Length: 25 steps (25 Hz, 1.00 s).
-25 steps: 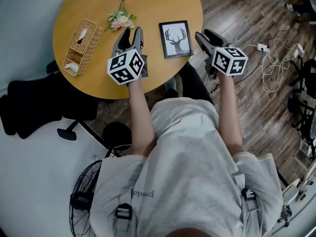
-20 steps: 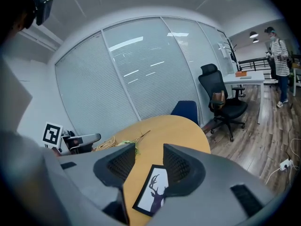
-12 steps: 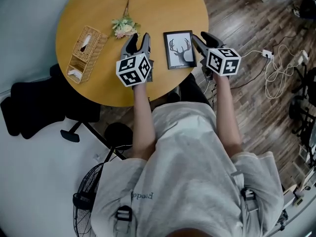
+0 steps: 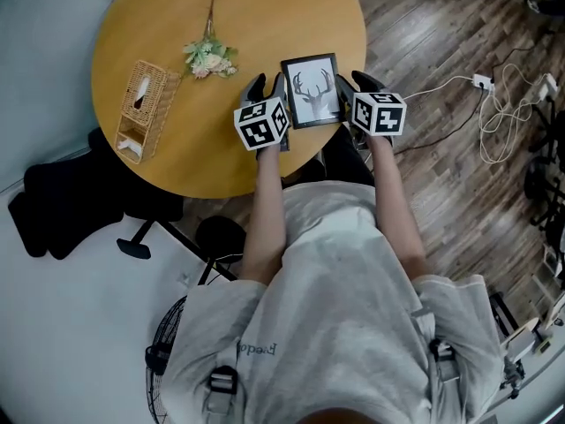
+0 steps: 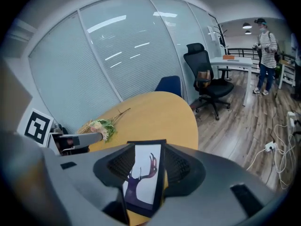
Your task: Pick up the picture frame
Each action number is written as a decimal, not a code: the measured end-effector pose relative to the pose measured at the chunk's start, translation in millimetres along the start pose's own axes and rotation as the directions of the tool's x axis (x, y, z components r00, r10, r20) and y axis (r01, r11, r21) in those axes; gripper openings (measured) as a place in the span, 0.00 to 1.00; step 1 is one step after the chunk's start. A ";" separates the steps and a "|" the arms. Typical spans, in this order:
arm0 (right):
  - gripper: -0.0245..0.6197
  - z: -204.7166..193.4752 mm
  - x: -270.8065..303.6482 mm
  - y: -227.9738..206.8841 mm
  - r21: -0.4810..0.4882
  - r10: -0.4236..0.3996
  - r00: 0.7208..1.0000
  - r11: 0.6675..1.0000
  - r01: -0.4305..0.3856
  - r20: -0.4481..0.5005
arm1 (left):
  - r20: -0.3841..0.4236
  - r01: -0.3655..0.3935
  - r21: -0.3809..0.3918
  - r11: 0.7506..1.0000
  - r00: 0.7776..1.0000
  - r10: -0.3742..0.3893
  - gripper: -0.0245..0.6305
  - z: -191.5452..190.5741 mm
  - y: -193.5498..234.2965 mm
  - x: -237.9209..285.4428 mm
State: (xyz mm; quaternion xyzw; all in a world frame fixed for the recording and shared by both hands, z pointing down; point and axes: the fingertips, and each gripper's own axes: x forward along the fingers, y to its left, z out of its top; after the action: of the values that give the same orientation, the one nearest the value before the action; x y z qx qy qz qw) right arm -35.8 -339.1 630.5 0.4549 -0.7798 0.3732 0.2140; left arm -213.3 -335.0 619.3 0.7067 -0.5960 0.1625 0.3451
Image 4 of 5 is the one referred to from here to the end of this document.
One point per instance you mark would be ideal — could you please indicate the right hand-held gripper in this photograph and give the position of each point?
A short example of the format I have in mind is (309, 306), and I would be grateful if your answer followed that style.
(379, 115)

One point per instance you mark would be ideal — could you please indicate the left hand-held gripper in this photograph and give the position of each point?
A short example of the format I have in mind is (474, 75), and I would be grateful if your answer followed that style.
(260, 124)

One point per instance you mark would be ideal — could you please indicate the black picture frame deer print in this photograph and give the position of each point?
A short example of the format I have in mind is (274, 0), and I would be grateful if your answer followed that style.
(314, 66)

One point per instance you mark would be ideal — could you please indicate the person's right forearm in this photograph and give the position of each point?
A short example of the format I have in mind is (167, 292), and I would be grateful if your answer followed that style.
(395, 201)

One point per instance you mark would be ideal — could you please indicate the person's left forearm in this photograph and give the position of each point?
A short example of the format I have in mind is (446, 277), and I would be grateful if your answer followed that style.
(267, 210)

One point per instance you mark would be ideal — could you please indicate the artificial flower bouquet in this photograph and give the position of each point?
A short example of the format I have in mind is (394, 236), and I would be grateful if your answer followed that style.
(211, 58)

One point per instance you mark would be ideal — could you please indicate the person's black trousers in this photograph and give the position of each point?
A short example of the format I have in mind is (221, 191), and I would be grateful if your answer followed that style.
(346, 157)

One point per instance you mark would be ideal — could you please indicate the wicker tissue box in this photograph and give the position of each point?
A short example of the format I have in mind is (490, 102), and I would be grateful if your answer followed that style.
(148, 104)

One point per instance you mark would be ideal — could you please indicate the white power strip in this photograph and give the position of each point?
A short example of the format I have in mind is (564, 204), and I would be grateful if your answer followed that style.
(483, 82)

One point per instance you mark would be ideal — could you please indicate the white power adapter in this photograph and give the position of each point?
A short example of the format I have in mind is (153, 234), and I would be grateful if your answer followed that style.
(547, 87)

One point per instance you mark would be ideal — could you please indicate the black chair base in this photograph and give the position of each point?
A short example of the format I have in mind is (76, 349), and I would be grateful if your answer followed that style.
(133, 247)

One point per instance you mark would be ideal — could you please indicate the black wheeled equipment stand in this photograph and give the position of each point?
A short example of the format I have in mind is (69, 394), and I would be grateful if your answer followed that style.
(547, 183)

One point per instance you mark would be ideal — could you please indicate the person's grey t-shirt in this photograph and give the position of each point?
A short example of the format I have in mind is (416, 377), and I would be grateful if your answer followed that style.
(335, 307)

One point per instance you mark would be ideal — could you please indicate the black garment on chair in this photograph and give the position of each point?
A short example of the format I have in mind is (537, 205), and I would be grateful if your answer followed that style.
(66, 192)

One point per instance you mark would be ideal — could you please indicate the white device on stand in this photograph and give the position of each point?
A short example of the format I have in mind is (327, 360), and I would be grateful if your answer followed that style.
(523, 340)

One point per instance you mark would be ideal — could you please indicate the black pedestal fan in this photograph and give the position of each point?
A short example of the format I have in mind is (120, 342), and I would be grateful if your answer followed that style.
(167, 325)

